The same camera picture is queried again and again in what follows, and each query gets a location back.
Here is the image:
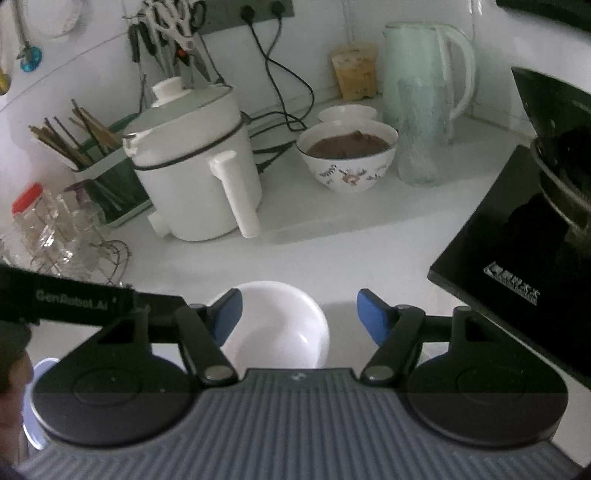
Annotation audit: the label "mint green kettle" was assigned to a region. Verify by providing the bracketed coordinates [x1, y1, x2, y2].
[381, 22, 476, 146]

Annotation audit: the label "shallow white dish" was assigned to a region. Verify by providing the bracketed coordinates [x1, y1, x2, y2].
[318, 105, 378, 124]

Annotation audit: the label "kitchen scissors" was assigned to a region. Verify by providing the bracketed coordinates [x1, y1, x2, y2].
[147, 0, 208, 52]

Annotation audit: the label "wire glass rack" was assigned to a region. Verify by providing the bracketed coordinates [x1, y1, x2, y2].
[30, 191, 132, 289]

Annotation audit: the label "black power cable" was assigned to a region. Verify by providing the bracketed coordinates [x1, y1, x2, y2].
[247, 18, 315, 172]

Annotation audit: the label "bundle of chopsticks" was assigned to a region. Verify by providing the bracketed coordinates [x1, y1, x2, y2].
[28, 99, 123, 169]

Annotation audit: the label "translucent plastic cup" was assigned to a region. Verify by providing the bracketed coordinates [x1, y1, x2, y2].
[25, 357, 62, 450]

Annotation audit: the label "clear glass tumbler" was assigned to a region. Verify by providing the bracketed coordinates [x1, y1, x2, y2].
[397, 78, 451, 188]

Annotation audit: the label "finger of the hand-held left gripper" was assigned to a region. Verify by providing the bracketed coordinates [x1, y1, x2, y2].
[133, 288, 190, 313]

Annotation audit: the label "small white bowl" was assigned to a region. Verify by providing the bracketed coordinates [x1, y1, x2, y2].
[205, 281, 331, 370]

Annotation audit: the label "green white chopstick holder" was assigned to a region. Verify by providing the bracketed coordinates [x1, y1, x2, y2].
[69, 113, 154, 227]

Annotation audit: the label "black wok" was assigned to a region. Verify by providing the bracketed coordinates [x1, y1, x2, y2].
[510, 67, 591, 241]

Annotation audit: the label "black induction cooktop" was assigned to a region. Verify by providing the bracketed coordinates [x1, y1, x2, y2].
[427, 145, 591, 384]

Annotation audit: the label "grey power strip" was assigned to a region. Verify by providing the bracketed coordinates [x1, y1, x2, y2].
[203, 0, 296, 34]

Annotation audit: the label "red-lidded clear jar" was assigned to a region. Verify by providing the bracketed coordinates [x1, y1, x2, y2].
[11, 182, 52, 259]

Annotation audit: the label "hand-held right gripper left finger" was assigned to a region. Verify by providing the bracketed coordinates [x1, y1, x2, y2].
[95, 288, 243, 387]

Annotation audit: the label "dark range hood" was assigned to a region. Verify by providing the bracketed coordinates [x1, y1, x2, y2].
[496, 0, 591, 29]

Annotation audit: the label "blue wall hook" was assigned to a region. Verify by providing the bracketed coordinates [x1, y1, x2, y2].
[18, 46, 43, 72]

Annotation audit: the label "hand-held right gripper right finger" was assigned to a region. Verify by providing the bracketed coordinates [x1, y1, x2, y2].
[356, 288, 499, 387]

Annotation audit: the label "white electric pot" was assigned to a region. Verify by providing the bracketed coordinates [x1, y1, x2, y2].
[122, 78, 264, 241]

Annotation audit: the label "patterned bowl with brown food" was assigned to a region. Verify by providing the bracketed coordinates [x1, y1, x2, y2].
[296, 121, 399, 193]

